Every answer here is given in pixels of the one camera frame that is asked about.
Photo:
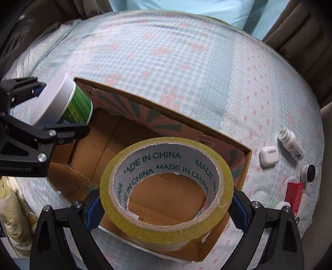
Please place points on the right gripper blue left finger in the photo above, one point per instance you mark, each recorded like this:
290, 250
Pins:
88, 212

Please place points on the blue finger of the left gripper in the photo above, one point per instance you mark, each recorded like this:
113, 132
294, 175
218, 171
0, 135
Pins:
67, 133
23, 88

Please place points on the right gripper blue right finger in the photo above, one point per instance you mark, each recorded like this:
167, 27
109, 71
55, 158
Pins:
242, 210

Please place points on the green jar white lid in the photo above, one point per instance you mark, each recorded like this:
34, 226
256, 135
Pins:
61, 101

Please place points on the red carton box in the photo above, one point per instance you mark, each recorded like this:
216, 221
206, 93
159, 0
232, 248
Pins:
293, 195

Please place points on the white earbuds case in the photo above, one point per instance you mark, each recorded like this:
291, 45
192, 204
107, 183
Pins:
269, 156

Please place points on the yellow tape roll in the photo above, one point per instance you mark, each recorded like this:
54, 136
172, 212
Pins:
165, 193

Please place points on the white supplement bottle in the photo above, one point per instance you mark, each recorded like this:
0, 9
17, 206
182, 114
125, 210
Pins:
291, 143

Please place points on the white pillow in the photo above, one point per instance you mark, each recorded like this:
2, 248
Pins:
16, 38

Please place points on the patterned bed sheet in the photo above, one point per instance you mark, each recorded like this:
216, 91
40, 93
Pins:
201, 68

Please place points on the light blue hanging cloth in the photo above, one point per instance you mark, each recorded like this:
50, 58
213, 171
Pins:
256, 17

